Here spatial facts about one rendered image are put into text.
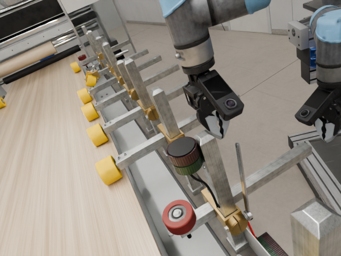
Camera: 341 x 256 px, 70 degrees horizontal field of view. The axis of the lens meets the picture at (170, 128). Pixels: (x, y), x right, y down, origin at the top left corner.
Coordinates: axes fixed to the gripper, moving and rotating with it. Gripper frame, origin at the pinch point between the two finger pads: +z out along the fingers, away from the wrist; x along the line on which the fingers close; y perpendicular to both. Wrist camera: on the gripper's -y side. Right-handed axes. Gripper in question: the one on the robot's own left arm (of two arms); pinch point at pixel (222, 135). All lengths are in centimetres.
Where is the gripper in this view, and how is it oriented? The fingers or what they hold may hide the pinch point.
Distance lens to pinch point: 62.7
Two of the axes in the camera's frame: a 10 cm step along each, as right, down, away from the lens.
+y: -3.8, -4.2, 8.2
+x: -8.7, 4.7, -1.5
